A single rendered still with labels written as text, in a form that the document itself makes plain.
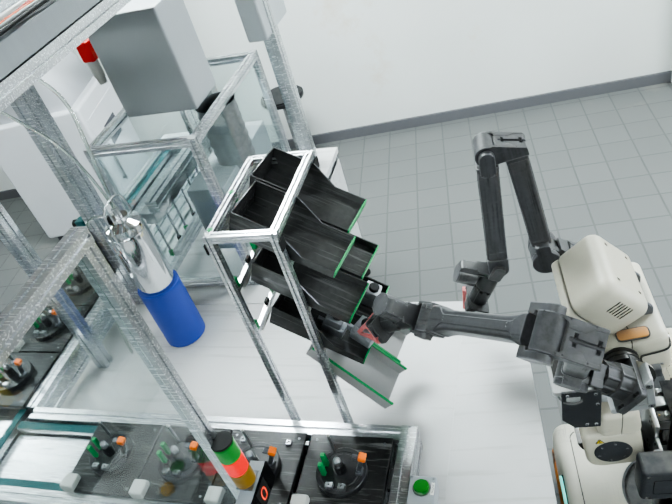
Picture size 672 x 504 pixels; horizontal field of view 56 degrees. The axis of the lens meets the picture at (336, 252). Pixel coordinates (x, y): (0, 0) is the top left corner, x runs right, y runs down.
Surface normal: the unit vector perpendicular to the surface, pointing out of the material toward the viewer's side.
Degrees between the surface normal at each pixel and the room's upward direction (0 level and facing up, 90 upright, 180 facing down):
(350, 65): 90
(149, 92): 90
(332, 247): 25
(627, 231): 0
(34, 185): 90
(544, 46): 90
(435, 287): 0
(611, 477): 0
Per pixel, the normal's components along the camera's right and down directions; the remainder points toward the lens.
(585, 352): 0.08, -0.16
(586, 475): -0.24, -0.75
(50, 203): -0.01, 0.64
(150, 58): -0.22, 0.67
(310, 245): 0.16, -0.64
